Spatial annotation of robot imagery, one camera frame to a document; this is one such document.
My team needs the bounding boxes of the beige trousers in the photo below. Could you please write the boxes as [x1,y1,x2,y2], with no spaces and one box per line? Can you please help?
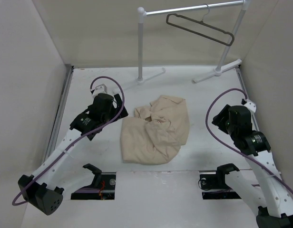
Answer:
[121,95,190,165]

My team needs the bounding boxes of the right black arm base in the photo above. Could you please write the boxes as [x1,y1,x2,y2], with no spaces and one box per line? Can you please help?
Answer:
[198,173,241,200]

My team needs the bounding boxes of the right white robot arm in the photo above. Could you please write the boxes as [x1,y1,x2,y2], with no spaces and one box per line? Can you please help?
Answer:
[212,104,293,228]

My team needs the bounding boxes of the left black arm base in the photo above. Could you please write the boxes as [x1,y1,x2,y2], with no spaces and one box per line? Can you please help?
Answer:
[70,172,117,200]

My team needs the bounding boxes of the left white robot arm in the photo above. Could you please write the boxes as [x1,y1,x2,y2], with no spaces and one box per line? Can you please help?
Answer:
[18,93,128,216]

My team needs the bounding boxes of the grey clothes hanger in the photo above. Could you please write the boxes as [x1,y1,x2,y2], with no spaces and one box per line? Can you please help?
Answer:
[166,3,234,47]

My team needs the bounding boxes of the white clothes rack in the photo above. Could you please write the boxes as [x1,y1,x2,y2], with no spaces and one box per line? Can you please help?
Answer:
[122,0,251,90]

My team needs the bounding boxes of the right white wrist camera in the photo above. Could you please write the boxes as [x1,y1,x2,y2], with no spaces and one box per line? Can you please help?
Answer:
[241,98,256,114]

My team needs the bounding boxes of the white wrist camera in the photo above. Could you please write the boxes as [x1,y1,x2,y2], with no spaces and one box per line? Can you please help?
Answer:
[90,84,107,98]
[241,98,256,114]

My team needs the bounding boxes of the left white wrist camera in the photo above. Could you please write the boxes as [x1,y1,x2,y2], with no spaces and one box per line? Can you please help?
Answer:
[90,84,107,98]

